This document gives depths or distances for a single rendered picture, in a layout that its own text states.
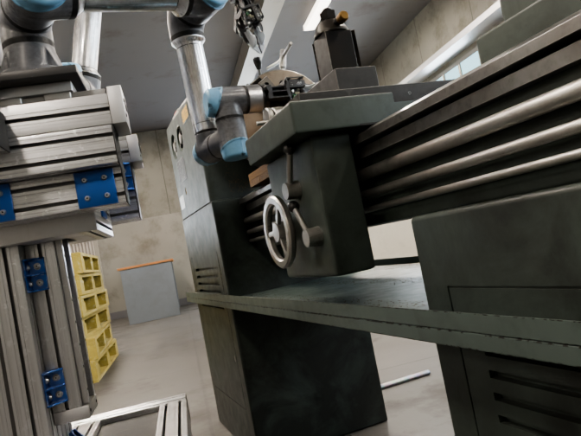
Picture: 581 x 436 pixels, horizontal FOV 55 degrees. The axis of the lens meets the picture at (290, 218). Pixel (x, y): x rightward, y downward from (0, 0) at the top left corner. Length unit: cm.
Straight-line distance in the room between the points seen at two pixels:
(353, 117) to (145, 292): 726
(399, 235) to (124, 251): 590
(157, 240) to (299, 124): 899
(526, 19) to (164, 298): 760
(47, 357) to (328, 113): 100
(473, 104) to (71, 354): 120
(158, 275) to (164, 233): 190
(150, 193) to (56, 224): 856
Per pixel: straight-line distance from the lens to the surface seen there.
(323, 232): 105
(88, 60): 213
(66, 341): 161
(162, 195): 1002
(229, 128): 146
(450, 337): 70
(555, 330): 57
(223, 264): 185
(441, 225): 77
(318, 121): 103
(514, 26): 85
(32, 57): 145
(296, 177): 113
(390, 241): 514
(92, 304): 468
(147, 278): 818
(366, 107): 108
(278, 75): 186
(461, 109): 84
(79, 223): 149
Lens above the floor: 67
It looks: 3 degrees up
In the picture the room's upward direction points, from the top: 11 degrees counter-clockwise
